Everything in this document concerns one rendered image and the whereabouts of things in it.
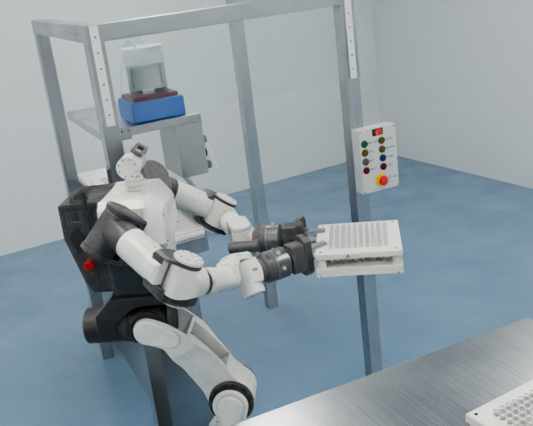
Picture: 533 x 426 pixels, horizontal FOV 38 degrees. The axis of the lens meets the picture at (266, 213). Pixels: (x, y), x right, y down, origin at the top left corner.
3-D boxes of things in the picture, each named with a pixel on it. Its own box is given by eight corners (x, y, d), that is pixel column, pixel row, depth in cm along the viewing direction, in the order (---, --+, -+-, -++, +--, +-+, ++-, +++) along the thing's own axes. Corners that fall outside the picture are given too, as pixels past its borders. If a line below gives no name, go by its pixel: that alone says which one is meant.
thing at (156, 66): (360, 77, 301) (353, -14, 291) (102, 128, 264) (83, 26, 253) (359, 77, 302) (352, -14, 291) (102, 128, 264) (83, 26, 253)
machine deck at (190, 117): (201, 123, 285) (200, 112, 284) (101, 144, 271) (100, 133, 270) (153, 105, 340) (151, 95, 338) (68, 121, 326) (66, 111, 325)
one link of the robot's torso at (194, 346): (231, 434, 242) (119, 339, 233) (237, 403, 258) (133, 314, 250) (265, 406, 238) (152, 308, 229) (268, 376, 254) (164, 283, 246)
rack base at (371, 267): (398, 240, 239) (398, 233, 238) (403, 272, 216) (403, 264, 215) (320, 245, 242) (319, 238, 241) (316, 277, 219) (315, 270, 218)
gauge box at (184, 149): (209, 172, 291) (201, 121, 285) (183, 178, 287) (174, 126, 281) (189, 162, 310) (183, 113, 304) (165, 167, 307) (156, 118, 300)
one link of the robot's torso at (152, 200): (70, 315, 223) (45, 198, 211) (101, 270, 255) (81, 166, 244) (171, 308, 220) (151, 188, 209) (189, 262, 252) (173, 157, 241)
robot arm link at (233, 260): (254, 249, 216) (227, 253, 204) (266, 279, 214) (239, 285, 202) (237, 259, 219) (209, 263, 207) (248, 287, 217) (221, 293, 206)
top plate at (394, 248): (398, 225, 237) (397, 219, 236) (403, 256, 214) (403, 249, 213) (318, 230, 240) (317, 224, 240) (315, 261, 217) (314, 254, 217)
